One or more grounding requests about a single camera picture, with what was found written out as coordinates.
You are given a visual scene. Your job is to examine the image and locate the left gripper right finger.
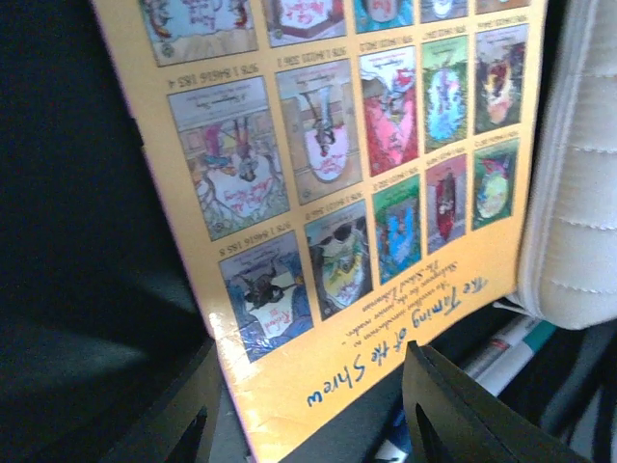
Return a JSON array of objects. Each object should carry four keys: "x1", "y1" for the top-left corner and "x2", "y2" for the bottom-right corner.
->
[{"x1": 402, "y1": 341, "x2": 585, "y2": 462}]

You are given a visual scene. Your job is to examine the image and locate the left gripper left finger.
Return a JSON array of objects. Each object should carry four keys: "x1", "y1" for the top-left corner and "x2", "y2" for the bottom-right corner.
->
[{"x1": 98, "y1": 339, "x2": 222, "y2": 462}]

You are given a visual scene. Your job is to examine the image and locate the green cap marker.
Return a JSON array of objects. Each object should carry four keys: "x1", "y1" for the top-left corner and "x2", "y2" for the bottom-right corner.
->
[{"x1": 475, "y1": 320, "x2": 556, "y2": 396}]

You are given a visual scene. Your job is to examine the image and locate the blue cap marker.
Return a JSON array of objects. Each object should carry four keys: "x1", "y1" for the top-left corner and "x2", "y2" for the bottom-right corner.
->
[{"x1": 371, "y1": 403, "x2": 412, "y2": 463}]

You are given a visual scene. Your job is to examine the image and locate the red cap marker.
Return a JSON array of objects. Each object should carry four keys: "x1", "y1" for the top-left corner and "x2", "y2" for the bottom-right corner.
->
[{"x1": 462, "y1": 315, "x2": 540, "y2": 380}]

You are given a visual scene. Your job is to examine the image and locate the cream fabric pencil case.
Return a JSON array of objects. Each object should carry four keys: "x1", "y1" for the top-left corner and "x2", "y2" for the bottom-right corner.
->
[{"x1": 515, "y1": 1, "x2": 616, "y2": 330}]

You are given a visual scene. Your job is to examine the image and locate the thin orange yellow booklet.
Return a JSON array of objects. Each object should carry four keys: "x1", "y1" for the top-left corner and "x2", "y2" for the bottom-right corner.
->
[{"x1": 94, "y1": 1, "x2": 547, "y2": 462}]

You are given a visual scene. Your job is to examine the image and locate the black student bag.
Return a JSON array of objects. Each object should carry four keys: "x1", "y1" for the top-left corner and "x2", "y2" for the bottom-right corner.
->
[{"x1": 1, "y1": 1, "x2": 616, "y2": 462}]

